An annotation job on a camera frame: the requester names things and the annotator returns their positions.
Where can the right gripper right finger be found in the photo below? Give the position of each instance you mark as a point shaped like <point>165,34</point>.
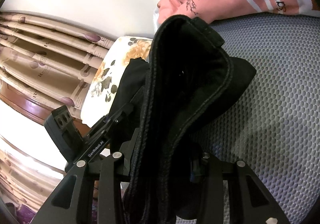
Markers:
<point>249,199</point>

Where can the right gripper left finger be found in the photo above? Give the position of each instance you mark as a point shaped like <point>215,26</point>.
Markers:
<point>115,167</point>

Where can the black pants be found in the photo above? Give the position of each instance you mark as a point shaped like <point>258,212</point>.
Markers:
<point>188,80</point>

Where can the floral pillow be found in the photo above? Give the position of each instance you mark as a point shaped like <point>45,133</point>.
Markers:
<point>104,86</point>

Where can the beige curtain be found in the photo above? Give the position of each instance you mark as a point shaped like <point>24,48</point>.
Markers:
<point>49,61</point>

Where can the grey mesh bed mat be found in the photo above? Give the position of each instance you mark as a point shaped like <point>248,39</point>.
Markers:
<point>274,126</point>

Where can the brown wooden bed frame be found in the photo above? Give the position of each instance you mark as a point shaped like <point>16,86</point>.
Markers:
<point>22,117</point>

